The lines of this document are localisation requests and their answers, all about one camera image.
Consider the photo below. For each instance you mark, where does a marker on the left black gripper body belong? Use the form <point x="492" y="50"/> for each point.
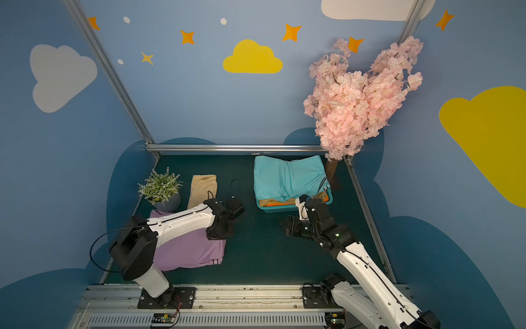
<point x="222" y="229"/>

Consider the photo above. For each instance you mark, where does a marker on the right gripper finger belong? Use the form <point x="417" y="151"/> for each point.
<point x="284" y="225"/>
<point x="292" y="233"/>

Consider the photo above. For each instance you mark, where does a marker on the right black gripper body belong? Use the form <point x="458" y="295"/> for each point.
<point x="298" y="226"/>

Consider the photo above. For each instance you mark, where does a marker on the orange pants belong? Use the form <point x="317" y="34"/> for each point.
<point x="324" y="195"/>

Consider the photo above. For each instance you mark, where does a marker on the teal pants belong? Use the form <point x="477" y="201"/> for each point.
<point x="283" y="180"/>

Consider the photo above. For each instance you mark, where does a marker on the khaki pants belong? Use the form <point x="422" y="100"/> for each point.
<point x="276" y="203"/>

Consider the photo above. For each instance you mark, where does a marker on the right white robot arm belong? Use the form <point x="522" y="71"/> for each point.
<point x="385" y="306"/>

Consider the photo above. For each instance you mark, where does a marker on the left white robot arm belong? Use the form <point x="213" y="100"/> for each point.
<point x="135" y="246"/>

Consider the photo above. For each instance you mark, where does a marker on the teal plastic basket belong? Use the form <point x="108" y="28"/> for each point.
<point x="290" y="208"/>

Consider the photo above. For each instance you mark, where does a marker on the beige folded cloth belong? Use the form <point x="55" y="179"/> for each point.
<point x="202" y="188"/>

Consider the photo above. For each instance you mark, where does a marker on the purple folded shirt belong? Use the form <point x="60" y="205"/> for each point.
<point x="191" y="250"/>

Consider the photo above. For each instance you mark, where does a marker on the small potted green plant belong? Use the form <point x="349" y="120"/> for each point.
<point x="162" y="190"/>

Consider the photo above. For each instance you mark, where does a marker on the right green circuit board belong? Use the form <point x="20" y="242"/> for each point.
<point x="335" y="321"/>

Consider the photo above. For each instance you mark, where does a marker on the green circuit board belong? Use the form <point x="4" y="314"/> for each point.
<point x="335" y="321"/>
<point x="163" y="319"/>

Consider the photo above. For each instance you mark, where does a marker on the pink cherry blossom tree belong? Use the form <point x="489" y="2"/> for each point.
<point x="351" y="107"/>

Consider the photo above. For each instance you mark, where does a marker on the left green circuit board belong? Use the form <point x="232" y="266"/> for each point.
<point x="163" y="319"/>

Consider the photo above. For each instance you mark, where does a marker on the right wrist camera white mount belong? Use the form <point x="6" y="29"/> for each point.
<point x="300" y="204"/>

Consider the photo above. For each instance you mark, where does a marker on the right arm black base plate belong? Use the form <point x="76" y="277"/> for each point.
<point x="316" y="297"/>

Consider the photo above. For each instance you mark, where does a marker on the aluminium back frame bar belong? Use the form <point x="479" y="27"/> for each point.
<point x="233" y="148"/>

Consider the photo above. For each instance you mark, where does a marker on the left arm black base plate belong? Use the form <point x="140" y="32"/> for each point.
<point x="172" y="298"/>

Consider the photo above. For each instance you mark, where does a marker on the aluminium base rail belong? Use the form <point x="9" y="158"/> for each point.
<point x="215" y="306"/>

